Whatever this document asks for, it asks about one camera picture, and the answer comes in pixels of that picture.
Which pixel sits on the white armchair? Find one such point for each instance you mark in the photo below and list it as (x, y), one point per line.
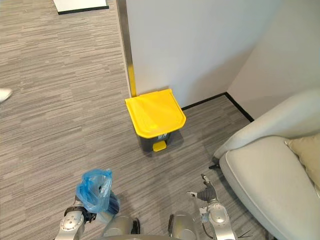
(265, 170)

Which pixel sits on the person's white shoe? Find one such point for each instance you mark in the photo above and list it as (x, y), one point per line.
(5, 94)

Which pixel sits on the white board black base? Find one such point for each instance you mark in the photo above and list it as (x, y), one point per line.
(81, 5)

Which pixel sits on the black baseboard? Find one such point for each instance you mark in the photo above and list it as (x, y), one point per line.
(240, 106)

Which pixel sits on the right robot leg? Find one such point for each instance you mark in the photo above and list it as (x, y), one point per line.
(183, 223)

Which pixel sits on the robot leg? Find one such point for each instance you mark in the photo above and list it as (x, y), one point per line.
(183, 223)
(120, 226)

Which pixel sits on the left robot leg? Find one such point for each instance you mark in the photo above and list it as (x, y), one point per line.
(120, 226)

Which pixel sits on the beige cushion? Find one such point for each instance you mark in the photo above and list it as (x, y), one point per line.
(307, 157)

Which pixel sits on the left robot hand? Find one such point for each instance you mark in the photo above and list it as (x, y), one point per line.
(90, 217)

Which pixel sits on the grey trash can yellow lid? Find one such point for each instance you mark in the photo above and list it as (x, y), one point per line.
(153, 115)

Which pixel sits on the silver and yellow corner guard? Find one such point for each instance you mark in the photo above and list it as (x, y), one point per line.
(127, 50)

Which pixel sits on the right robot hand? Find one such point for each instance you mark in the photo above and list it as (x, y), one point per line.
(207, 191)

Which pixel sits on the blue plastic rubbish bag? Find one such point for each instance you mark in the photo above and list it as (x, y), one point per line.
(93, 192)

